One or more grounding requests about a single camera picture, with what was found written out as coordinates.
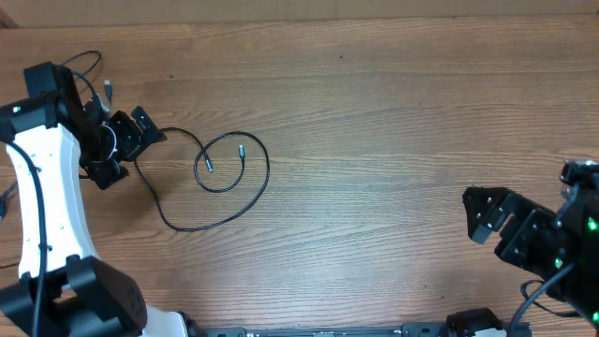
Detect black USB-A cable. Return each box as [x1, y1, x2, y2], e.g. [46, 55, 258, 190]
[60, 50, 114, 107]

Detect black cable silver plug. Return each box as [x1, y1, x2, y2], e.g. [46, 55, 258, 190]
[133, 126, 271, 233]

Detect black thin long cable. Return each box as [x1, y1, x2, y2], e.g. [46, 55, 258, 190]
[0, 180, 20, 271]

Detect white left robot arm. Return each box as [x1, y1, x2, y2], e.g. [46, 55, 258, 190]
[1, 62, 199, 336]

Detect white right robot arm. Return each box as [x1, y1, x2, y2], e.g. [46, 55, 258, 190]
[462, 160, 598, 330]

